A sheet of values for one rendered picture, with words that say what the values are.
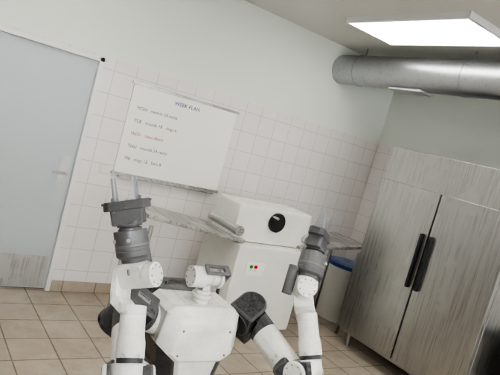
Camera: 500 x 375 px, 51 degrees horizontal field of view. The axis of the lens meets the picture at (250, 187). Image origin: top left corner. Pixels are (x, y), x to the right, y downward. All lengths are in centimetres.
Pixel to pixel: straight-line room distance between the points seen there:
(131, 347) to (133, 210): 34
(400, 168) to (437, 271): 106
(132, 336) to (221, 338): 40
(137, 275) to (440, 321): 367
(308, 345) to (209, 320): 31
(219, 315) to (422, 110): 498
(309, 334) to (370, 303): 355
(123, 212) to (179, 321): 40
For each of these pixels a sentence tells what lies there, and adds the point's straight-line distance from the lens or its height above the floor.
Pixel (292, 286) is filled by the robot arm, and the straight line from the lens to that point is 171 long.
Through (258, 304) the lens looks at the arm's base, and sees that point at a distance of 179.
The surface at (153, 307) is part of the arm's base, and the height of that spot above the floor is 122.
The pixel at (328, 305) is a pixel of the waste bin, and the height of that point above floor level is 16.
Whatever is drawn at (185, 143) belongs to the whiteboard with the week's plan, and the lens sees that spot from 501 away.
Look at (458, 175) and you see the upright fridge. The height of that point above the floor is 192.
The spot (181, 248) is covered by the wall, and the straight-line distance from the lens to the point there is 529.
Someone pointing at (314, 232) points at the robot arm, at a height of 153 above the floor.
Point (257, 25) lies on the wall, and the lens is 534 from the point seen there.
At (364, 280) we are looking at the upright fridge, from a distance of 527.
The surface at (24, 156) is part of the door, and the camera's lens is 462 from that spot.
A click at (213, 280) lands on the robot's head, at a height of 131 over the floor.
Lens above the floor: 178
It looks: 6 degrees down
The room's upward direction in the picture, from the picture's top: 15 degrees clockwise
